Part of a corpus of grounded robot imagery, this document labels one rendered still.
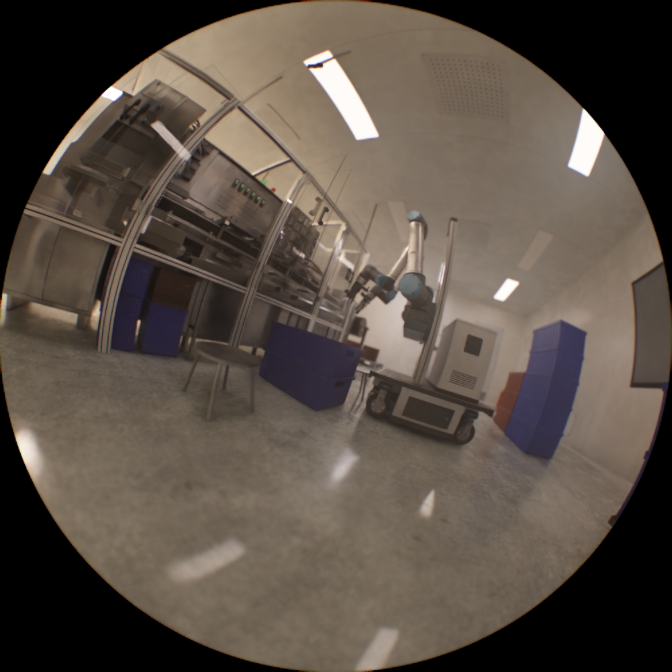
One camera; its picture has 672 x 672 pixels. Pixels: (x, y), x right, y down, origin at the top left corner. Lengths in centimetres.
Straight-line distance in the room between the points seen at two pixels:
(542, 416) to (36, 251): 379
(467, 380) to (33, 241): 295
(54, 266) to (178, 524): 152
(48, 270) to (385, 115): 295
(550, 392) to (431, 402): 126
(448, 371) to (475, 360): 21
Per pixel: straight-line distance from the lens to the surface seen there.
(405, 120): 248
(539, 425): 216
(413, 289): 125
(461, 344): 145
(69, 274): 164
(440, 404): 138
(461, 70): 226
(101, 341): 131
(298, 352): 130
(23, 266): 181
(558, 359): 220
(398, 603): 55
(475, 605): 66
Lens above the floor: 46
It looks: level
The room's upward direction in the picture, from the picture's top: 18 degrees clockwise
